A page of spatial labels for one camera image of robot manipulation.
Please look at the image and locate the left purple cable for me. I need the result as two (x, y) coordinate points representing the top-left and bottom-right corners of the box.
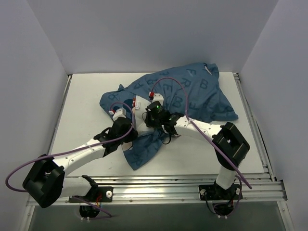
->
(5, 102), (134, 193)

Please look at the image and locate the aluminium right side rail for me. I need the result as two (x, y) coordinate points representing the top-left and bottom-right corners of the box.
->
(233, 73), (277, 181)

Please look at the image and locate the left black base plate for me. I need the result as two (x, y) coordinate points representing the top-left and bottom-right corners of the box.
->
(83, 186), (113, 203)

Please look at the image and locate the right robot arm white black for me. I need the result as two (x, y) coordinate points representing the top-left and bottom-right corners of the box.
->
(145, 101), (252, 199)

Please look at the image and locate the purple cable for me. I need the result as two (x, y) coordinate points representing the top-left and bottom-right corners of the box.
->
(5, 102), (134, 193)
(150, 77), (253, 190)

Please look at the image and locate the aluminium left side rail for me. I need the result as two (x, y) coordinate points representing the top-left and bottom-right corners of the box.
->
(47, 74), (73, 155)

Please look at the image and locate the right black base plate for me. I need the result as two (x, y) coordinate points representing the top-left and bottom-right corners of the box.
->
(198, 184), (243, 201)

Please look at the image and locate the aluminium front rail frame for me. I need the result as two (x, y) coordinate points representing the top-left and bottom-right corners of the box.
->
(94, 175), (287, 205)

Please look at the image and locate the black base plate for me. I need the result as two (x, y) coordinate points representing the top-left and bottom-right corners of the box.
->
(83, 186), (113, 203)
(198, 184), (243, 201)

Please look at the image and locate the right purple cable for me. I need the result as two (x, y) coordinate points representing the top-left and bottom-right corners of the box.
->
(150, 77), (253, 190)

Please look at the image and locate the blue patterned pillowcase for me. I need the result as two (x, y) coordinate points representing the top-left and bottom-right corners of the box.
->
(100, 62), (239, 171)

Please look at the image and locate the white pillow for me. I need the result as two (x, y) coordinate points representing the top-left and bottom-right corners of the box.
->
(133, 95), (154, 136)

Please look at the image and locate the aluminium rail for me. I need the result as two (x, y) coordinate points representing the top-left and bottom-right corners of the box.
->
(47, 74), (73, 155)
(233, 73), (277, 181)

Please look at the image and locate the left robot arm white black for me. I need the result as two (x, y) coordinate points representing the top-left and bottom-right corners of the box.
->
(22, 117), (138, 208)

